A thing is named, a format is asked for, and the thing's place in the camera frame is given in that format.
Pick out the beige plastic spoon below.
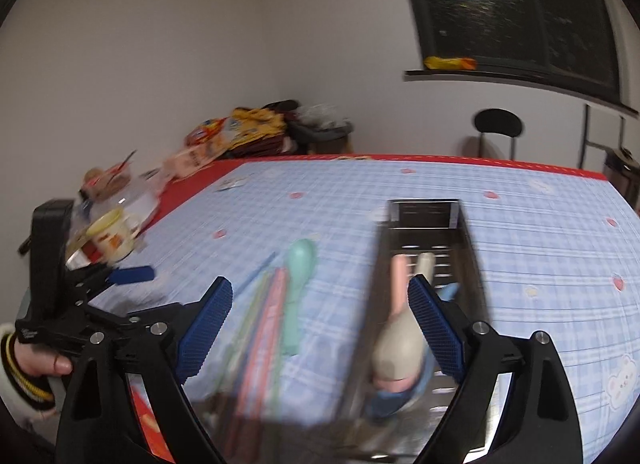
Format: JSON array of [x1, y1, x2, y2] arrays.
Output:
[[371, 252, 437, 383]]

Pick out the pink plastic spoon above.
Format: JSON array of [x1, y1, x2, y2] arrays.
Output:
[[372, 252, 421, 395]]

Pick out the pink chopstick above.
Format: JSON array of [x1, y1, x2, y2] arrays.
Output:
[[236, 267, 286, 422]]

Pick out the blue plastic spoon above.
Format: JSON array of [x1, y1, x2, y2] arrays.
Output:
[[364, 290, 435, 422]]

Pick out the dark blue chopstick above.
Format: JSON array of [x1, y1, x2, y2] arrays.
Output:
[[233, 252, 278, 298]]

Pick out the black metal utensil tray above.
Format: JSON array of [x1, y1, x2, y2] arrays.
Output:
[[335, 198, 498, 463]]

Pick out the green plastic spoon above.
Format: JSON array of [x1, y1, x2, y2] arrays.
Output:
[[282, 239, 317, 356]]

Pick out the light green chopstick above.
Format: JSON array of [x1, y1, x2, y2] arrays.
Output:
[[215, 269, 272, 395]]

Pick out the person left hand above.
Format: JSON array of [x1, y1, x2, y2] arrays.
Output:
[[14, 340, 73, 377]]

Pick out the yellow cartoon mug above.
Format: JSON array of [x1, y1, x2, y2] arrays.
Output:
[[86, 208, 142, 264]]

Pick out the plastic bowl with lid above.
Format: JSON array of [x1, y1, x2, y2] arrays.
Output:
[[89, 178, 160, 236]]

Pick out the food container with chopstick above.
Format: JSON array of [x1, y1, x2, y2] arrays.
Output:
[[79, 150, 137, 202]]

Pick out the red tablecloth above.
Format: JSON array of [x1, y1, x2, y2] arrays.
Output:
[[125, 156, 620, 463]]

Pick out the blue plaid table mat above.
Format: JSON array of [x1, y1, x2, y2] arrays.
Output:
[[94, 160, 639, 463]]

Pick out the small paper card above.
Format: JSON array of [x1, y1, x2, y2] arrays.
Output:
[[216, 177, 247, 192]]

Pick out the snack packages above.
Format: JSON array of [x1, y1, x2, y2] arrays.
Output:
[[163, 117, 231, 179]]

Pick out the black round stool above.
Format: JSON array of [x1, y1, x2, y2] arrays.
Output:
[[473, 109, 524, 161]]

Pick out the grey stool with bag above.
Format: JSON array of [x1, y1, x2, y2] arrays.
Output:
[[288, 104, 354, 154]]

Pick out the electric rice cooker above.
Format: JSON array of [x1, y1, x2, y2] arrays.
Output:
[[603, 148, 640, 208]]

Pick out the yellow snack bag on sill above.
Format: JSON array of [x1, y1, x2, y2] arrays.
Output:
[[424, 56, 477, 72]]

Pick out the black framed window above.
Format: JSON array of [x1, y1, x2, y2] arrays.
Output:
[[409, 0, 639, 115]]

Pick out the black folding chair frame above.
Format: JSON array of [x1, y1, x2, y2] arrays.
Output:
[[578, 103, 626, 172]]

